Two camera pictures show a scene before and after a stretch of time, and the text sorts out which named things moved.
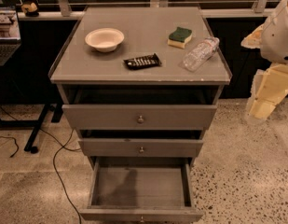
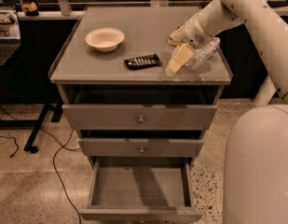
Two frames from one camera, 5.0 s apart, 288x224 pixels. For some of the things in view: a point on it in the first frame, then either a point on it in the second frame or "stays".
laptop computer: [6, 35] stays
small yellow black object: [30, 9] stays
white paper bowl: [104, 39] stays
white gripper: [278, 39] → [192, 33]
